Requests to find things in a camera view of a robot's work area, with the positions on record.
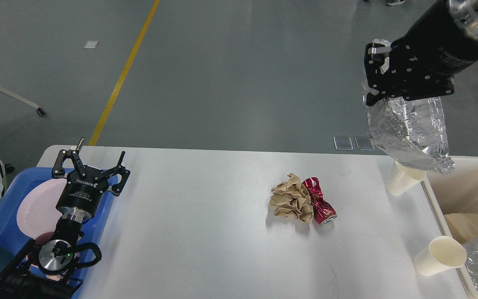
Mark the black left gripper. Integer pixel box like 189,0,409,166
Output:
51,137,131,221

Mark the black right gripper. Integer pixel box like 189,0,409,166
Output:
364,0,478,107

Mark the pink plate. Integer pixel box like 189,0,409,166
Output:
16,179,66,239

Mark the cream paper cup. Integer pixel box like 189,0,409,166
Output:
385,161,426,196
413,236,467,277

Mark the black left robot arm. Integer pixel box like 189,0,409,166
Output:
0,139,130,299

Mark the floor socket plate right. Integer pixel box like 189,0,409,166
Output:
354,136,375,151

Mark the floor socket plate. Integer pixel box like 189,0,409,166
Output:
354,136,375,151
333,136,354,151

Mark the floor socket plate left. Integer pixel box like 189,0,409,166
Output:
333,136,354,151

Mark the person in blue jeans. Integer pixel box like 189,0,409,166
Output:
385,0,405,6

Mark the beige waste bin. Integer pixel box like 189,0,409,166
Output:
419,156,478,299

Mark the crushed red can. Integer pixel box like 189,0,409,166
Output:
303,177,338,225

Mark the crumpled brown paper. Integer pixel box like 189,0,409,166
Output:
268,173,314,224

